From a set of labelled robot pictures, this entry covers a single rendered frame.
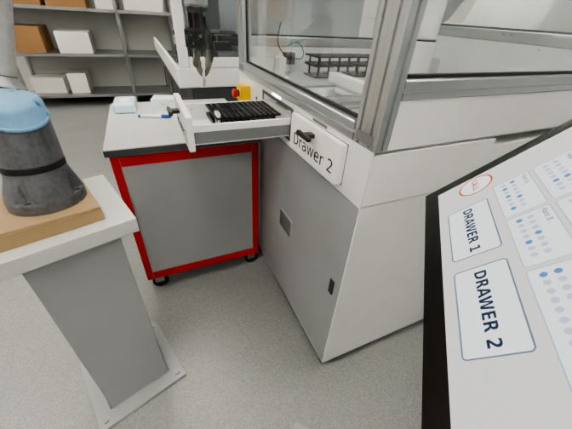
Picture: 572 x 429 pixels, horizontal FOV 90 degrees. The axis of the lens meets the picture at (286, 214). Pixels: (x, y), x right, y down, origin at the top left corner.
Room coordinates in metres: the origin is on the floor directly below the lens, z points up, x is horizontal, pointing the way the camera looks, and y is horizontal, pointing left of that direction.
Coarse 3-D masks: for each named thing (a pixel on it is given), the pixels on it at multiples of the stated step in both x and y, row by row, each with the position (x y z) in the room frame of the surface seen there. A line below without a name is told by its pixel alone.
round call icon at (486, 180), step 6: (480, 174) 0.35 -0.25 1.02; (486, 174) 0.34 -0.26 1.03; (492, 174) 0.34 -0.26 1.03; (468, 180) 0.36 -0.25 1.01; (474, 180) 0.35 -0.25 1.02; (480, 180) 0.34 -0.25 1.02; (486, 180) 0.33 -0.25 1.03; (492, 180) 0.32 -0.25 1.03; (462, 186) 0.35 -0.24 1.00; (468, 186) 0.34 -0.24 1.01; (474, 186) 0.33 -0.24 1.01; (480, 186) 0.33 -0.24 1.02; (486, 186) 0.32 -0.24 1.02; (462, 192) 0.34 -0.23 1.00; (468, 192) 0.33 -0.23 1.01; (474, 192) 0.32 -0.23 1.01; (462, 198) 0.32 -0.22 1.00
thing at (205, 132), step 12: (192, 108) 1.07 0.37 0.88; (204, 108) 1.09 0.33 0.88; (276, 108) 1.13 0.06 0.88; (192, 120) 1.06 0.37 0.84; (204, 120) 1.07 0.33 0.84; (252, 120) 0.93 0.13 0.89; (264, 120) 0.94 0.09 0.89; (276, 120) 0.95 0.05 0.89; (288, 120) 0.97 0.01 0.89; (204, 132) 0.85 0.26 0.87; (216, 132) 0.86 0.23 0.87; (228, 132) 0.88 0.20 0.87; (240, 132) 0.90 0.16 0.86; (252, 132) 0.91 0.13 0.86; (264, 132) 0.93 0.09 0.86; (276, 132) 0.95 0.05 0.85; (288, 132) 0.97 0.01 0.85; (204, 144) 0.85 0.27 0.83
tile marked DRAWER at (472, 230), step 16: (464, 208) 0.30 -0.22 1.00; (480, 208) 0.28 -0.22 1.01; (448, 224) 0.29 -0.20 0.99; (464, 224) 0.27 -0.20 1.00; (480, 224) 0.25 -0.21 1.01; (496, 224) 0.24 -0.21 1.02; (464, 240) 0.24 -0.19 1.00; (480, 240) 0.23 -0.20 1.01; (496, 240) 0.22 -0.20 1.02; (464, 256) 0.22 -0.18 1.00
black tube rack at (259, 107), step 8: (216, 104) 1.06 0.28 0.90; (224, 104) 1.08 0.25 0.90; (232, 104) 1.08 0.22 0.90; (240, 104) 1.09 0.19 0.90; (248, 104) 1.09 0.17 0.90; (256, 104) 1.10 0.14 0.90; (264, 104) 1.11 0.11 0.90; (208, 112) 1.05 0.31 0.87; (224, 112) 0.97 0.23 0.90; (232, 112) 0.98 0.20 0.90; (240, 112) 0.98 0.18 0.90; (248, 112) 0.99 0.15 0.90; (256, 112) 0.99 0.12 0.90; (264, 112) 1.00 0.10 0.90; (272, 112) 1.01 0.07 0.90; (224, 120) 0.98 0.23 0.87; (232, 120) 0.98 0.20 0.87; (240, 120) 0.99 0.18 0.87; (248, 120) 0.96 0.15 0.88
